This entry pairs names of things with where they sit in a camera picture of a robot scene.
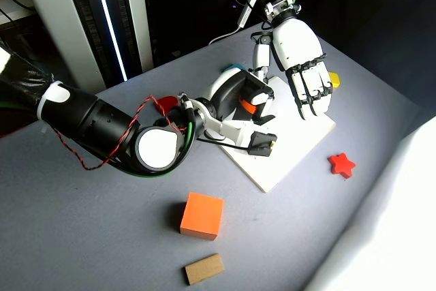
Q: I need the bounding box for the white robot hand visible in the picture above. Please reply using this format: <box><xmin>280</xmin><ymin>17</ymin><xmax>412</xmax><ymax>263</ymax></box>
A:
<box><xmin>250</xmin><ymin>18</ymin><xmax>333</xmax><ymax>121</ymax></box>
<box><xmin>209</xmin><ymin>67</ymin><xmax>277</xmax><ymax>127</ymax></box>

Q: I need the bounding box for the red star block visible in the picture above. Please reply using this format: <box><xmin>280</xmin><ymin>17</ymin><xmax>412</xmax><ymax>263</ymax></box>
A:
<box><xmin>327</xmin><ymin>152</ymin><xmax>357</xmax><ymax>179</ymax></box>

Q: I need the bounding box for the orange cube block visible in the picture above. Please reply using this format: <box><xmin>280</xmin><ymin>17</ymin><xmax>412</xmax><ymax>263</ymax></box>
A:
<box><xmin>179</xmin><ymin>192</ymin><xmax>225</xmax><ymax>241</ymax></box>

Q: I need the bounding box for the grey table cloth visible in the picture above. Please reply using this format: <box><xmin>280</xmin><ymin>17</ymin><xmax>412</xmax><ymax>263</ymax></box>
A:
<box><xmin>0</xmin><ymin>20</ymin><xmax>422</xmax><ymax>291</ymax></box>

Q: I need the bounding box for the white robot body column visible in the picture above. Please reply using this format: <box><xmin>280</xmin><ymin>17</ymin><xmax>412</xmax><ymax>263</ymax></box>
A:
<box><xmin>13</xmin><ymin>0</ymin><xmax>154</xmax><ymax>90</ymax></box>

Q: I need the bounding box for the white cutting board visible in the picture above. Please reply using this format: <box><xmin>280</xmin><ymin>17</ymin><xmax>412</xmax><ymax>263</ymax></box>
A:
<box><xmin>219</xmin><ymin>76</ymin><xmax>337</xmax><ymax>194</ymax></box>

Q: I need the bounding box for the white blurred panel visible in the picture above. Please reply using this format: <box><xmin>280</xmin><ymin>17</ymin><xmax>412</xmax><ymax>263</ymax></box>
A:
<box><xmin>302</xmin><ymin>110</ymin><xmax>436</xmax><ymax>291</ymax></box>

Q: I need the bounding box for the orange box cutter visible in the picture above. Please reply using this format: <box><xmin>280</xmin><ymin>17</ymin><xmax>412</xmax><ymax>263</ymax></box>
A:
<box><xmin>238</xmin><ymin>96</ymin><xmax>258</xmax><ymax>114</ymax></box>

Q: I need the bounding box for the white adapter with cable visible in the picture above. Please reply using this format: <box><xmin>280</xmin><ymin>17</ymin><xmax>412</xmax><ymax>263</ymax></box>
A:
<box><xmin>208</xmin><ymin>0</ymin><xmax>258</xmax><ymax>46</ymax></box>

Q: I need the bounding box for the red heart block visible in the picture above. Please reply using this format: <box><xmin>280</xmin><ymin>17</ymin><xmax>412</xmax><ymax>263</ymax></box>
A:
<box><xmin>155</xmin><ymin>95</ymin><xmax>178</xmax><ymax>115</ymax></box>

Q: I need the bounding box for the tan wooden block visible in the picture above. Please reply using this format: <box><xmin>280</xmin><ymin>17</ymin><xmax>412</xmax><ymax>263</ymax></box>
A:
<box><xmin>185</xmin><ymin>253</ymin><xmax>226</xmax><ymax>286</ymax></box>

